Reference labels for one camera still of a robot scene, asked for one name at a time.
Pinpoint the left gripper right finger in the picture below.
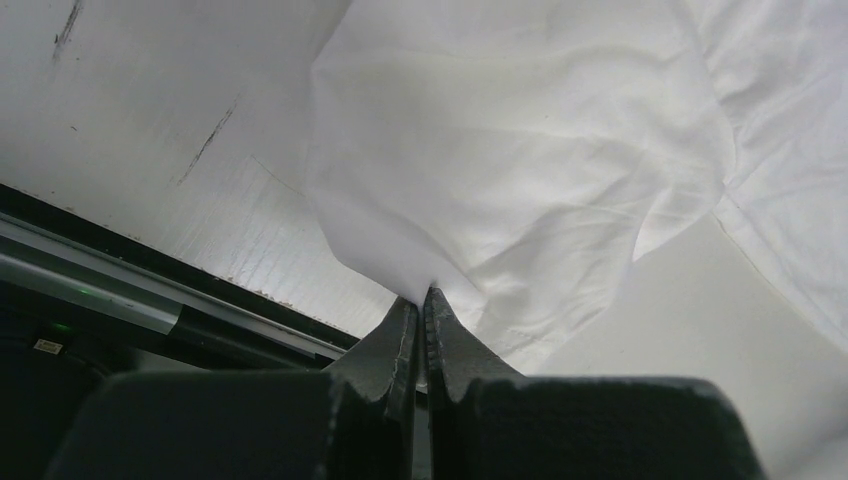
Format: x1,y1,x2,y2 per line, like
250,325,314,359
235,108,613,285
423,287,522,406

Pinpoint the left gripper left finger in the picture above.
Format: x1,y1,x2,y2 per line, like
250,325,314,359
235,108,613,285
325,297,419,424

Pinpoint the white t shirt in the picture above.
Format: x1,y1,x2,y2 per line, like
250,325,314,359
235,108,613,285
305,1,847,372

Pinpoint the aluminium frame rail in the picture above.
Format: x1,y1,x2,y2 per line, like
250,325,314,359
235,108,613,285
1,186,356,370

